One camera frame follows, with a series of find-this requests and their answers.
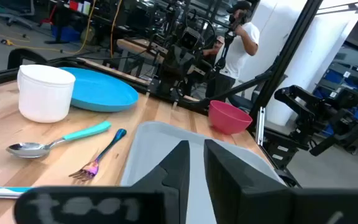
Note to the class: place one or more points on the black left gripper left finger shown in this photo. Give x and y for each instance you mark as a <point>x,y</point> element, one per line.
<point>176,174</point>

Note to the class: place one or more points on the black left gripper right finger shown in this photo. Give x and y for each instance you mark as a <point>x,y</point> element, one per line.
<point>238,193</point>

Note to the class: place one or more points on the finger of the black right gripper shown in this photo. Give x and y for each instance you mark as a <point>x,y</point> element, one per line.
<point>172,71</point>
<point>193,72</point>

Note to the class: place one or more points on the pink bowl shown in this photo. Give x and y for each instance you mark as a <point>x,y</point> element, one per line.
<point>228,119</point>

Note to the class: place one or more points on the blue plate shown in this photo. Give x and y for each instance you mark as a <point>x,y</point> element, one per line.
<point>104,93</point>

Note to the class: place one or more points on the iridescent fork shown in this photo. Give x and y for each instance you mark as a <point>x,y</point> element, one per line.
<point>90,169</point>

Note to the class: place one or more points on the white plastic cup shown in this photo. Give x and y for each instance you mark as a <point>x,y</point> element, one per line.
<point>45,99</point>

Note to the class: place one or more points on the grey tray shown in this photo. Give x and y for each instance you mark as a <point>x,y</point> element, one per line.
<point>154,149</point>

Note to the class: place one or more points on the person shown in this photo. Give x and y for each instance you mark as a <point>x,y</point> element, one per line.
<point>238,53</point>
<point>217,46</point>

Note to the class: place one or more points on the wooden background table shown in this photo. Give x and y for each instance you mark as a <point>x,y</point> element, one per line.
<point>135,46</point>

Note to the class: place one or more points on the black table clamp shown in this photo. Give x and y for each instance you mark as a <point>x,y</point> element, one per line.
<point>17,54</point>
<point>287,179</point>

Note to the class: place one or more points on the blue storage bin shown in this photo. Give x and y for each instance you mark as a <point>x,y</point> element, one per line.
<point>65,34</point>

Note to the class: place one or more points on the red box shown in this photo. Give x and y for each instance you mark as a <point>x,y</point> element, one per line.
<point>73,5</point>

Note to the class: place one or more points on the white pillar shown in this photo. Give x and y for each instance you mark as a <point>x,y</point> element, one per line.
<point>315,56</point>

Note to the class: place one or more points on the shelving rack with blue bins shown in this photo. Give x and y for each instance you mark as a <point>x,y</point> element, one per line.
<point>337,76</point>

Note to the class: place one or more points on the grey office chair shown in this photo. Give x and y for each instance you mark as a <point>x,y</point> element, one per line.
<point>14,18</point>

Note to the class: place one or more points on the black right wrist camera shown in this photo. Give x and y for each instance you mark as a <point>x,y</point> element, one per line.
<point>190,38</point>

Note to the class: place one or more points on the black camera gimbal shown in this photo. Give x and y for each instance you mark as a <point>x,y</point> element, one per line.
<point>228,40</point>

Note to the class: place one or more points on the silver metal bracket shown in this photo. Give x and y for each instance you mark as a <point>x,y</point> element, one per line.
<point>260,124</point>

